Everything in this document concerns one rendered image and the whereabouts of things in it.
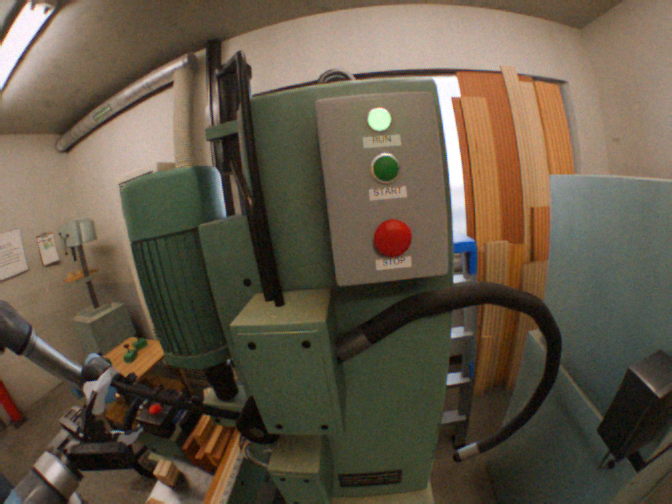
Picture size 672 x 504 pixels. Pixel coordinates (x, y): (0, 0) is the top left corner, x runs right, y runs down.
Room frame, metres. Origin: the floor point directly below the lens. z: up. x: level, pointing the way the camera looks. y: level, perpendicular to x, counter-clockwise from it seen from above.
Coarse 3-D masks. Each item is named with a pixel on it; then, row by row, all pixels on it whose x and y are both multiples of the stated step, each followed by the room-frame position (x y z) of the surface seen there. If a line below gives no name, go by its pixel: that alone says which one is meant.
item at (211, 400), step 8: (240, 392) 0.42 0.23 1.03; (208, 400) 0.39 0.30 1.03; (216, 400) 0.39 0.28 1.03; (224, 400) 0.39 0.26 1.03; (232, 400) 0.39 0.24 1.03; (240, 400) 0.39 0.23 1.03; (224, 408) 0.37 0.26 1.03; (232, 408) 0.37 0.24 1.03; (240, 408) 0.37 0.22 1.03; (216, 424) 0.38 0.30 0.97; (224, 424) 0.38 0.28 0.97; (232, 424) 0.37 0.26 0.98
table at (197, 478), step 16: (240, 384) 0.60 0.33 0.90; (176, 464) 0.29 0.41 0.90; (192, 464) 0.30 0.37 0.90; (192, 480) 0.26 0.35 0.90; (208, 480) 0.27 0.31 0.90; (256, 480) 0.30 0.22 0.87; (160, 496) 0.20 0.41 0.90; (176, 496) 0.21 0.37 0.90; (192, 496) 0.22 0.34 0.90; (256, 496) 0.27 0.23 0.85
